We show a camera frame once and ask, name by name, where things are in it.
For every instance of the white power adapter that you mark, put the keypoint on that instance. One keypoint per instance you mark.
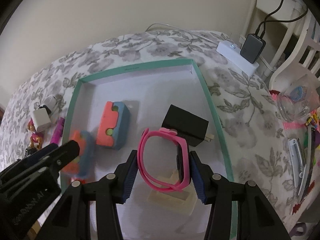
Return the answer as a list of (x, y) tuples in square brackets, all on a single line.
[(41, 119)]

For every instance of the dark grey power bank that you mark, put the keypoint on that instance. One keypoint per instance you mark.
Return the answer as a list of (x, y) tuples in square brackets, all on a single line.
[(252, 48)]

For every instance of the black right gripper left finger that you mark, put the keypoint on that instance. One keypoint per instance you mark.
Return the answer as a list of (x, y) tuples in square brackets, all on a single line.
[(69, 219)]

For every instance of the floral grey white bedspread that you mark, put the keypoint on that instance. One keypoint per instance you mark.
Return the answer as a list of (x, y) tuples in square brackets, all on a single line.
[(254, 132)]

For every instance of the beige plastic bracket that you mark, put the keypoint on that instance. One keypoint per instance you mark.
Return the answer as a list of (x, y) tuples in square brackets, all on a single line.
[(180, 202)]

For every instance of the teal shallow cardboard tray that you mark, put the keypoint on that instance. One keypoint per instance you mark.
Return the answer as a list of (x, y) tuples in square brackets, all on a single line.
[(148, 90)]

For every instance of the white shelf unit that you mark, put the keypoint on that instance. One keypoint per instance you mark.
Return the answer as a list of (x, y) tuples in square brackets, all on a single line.
[(280, 11)]

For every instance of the pink brown puppy figurine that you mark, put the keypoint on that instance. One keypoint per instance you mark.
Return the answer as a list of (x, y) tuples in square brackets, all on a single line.
[(36, 138)]

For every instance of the black power adapter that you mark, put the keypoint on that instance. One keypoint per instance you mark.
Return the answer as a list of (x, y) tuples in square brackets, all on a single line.
[(189, 126)]

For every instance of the white wooden chair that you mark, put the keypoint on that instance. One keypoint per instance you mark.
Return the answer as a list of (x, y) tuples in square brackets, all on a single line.
[(299, 63)]

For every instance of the clear plastic bag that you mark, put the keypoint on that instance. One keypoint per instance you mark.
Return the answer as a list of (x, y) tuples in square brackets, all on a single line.
[(297, 101)]

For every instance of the orange blue toy block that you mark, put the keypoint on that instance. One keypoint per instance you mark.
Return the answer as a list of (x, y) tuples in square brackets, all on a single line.
[(114, 125), (80, 166)]

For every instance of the white box device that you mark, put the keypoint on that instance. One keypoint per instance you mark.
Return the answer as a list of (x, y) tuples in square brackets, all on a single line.
[(232, 53)]

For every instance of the black silver cylinder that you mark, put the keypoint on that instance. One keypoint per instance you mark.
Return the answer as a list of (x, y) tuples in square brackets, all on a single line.
[(30, 150)]

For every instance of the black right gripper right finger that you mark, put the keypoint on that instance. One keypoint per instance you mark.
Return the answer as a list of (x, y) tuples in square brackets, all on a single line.
[(256, 218)]

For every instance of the purple rectangular bar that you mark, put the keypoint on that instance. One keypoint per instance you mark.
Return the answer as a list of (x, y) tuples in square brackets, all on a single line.
[(58, 132)]

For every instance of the pink smart watch band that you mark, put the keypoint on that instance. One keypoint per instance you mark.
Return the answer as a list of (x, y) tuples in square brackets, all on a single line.
[(163, 161)]

